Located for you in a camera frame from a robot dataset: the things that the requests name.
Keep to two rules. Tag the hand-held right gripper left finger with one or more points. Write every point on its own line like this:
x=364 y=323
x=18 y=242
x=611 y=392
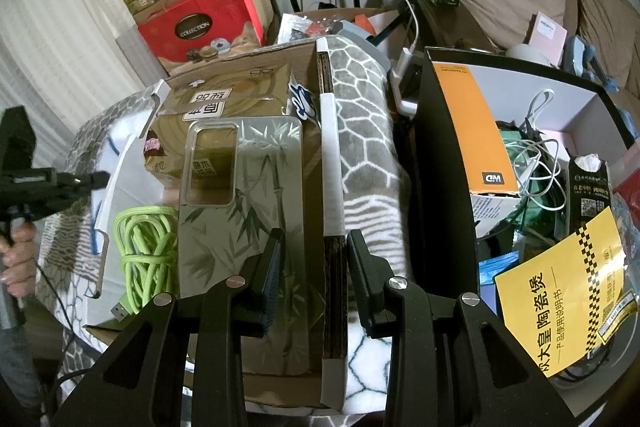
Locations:
x=272 y=277

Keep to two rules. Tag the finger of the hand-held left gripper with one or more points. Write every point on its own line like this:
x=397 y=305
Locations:
x=82 y=181

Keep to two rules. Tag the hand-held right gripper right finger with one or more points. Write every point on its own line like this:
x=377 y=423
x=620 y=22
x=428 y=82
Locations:
x=365 y=297

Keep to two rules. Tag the brown cardboard box white outside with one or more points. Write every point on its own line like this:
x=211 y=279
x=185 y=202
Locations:
x=310 y=187

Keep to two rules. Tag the bamboo print phone case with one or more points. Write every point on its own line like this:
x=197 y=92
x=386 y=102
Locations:
x=265 y=177

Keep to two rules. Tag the black storage box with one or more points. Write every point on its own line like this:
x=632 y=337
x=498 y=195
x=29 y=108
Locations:
x=445 y=207

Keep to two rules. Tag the person's left hand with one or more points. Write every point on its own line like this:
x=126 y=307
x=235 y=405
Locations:
x=17 y=262

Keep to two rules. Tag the blue packet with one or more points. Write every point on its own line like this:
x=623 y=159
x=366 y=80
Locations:
x=497 y=272

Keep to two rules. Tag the white curtain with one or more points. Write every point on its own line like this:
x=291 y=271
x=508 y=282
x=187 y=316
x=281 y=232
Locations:
x=60 y=17

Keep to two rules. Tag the gold tissue pack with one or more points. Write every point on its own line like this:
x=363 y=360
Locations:
x=215 y=92

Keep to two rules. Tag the grey patterned blanket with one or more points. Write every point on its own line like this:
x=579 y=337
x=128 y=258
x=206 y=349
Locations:
x=365 y=132

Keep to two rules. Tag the blue white sticker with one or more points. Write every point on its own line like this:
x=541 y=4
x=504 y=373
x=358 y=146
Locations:
x=302 y=99

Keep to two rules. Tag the yellow manual booklet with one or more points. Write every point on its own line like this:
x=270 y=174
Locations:
x=555 y=297

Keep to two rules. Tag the red collection gift box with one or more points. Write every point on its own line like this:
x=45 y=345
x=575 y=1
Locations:
x=200 y=27

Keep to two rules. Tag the orange and black box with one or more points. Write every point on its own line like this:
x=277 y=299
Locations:
x=470 y=132

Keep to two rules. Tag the green circuit board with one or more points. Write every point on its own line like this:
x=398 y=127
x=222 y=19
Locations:
x=515 y=147

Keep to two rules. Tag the white power adapter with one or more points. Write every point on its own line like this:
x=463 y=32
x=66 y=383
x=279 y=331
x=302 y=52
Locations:
x=404 y=67

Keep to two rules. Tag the black torn packet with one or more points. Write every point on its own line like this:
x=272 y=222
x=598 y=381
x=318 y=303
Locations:
x=587 y=202

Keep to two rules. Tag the open cardboard box with clutter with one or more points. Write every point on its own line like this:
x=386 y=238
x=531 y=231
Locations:
x=330 y=22

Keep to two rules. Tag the clear plastic bag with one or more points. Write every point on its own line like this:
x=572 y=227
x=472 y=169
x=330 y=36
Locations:
x=630 y=252

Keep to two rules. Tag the red packet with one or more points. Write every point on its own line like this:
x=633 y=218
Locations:
x=627 y=194

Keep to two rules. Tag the white round object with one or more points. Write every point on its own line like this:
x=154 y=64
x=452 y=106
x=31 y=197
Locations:
x=525 y=54

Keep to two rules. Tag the pink box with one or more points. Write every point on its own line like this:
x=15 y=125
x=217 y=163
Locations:
x=547 y=39

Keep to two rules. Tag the blue toy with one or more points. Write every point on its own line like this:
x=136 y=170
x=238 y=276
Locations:
x=575 y=54

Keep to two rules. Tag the brown striped pillow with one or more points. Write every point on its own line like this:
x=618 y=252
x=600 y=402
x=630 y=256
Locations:
x=605 y=22

